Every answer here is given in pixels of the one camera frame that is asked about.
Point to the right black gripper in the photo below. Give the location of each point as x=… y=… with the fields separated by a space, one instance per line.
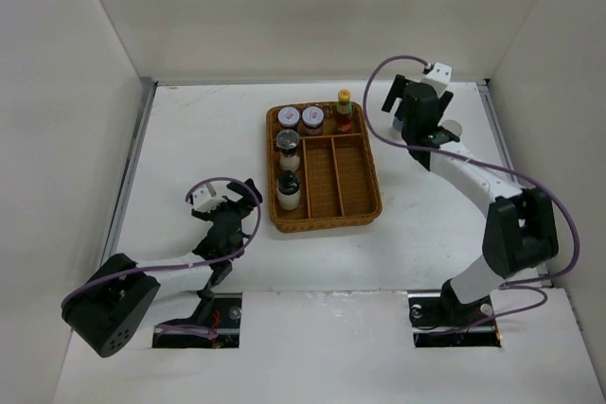
x=397 y=92

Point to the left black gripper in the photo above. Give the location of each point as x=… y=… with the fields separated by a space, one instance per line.
x=244 y=210

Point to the black-top white powder shaker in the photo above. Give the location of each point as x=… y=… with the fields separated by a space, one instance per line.
x=288 y=190

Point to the black-cap white powder grinder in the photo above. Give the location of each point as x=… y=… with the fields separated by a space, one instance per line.
x=287 y=143

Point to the red chili sauce bottle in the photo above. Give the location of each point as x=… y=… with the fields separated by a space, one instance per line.
x=343 y=112

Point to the white-lid dark sauce jar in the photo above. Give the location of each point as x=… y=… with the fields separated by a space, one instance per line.
x=288 y=118

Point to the white-lid brown sauce jar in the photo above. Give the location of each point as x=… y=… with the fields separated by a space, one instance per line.
x=313 y=120

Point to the silver-cap blue-label tall jar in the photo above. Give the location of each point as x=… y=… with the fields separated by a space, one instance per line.
x=397 y=124

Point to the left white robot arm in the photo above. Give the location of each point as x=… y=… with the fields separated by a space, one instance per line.
x=173 y=296

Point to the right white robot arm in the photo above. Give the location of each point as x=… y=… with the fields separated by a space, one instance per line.
x=520 y=231

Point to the silver-cap blue-label grain jar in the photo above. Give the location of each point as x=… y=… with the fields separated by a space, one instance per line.
x=453 y=126

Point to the brown wicker divided basket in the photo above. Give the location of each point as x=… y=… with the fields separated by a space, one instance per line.
x=338 y=181

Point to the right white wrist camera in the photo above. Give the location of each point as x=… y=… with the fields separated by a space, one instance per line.
x=438 y=76

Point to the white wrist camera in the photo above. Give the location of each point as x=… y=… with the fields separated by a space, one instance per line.
x=438 y=76
x=204 y=198

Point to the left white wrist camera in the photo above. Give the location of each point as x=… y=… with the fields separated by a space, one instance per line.
x=204 y=198

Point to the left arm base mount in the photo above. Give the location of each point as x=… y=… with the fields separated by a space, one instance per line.
x=214 y=324

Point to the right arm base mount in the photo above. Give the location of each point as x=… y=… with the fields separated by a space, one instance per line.
x=436 y=324

